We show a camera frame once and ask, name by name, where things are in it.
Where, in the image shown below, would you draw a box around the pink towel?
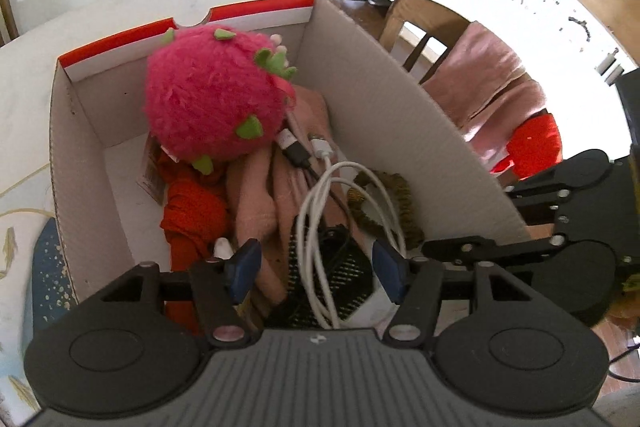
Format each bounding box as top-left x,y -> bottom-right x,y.
225,84 -> 361,308
420,21 -> 548,168

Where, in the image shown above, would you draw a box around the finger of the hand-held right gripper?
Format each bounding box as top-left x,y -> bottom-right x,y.
505,174 -> 572,229
421,234 -> 569,269

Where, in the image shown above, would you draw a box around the white refrigerator with magnets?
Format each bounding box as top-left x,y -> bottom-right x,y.
412,0 -> 640,122

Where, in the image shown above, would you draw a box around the red cloth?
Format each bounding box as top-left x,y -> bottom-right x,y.
160,147 -> 232,323

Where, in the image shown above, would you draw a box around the red cushion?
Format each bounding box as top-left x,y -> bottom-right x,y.
492,112 -> 563,180

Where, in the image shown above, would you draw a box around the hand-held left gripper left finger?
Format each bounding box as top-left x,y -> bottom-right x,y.
101,238 -> 263,349

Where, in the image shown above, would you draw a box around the wooden chair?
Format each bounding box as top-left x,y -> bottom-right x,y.
379,0 -> 473,85
0,0 -> 20,48

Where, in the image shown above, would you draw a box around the white cardboard box red edge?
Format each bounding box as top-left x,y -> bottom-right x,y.
49,0 -> 533,308

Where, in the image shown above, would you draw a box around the black hairbrush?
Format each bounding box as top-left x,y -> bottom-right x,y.
287,227 -> 376,328

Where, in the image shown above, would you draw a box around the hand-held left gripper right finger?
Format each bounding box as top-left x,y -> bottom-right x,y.
371,238 -> 533,349

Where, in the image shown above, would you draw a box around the brown furry scrunchie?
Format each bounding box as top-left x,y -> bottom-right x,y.
347,171 -> 426,250

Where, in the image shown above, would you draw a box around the pink plush fruit toy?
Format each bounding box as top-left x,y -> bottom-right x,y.
137,24 -> 299,204

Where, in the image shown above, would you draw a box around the black cable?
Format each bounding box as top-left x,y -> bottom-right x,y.
275,128 -> 361,268

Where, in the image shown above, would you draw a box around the white cable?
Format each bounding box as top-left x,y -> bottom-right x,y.
292,133 -> 408,330

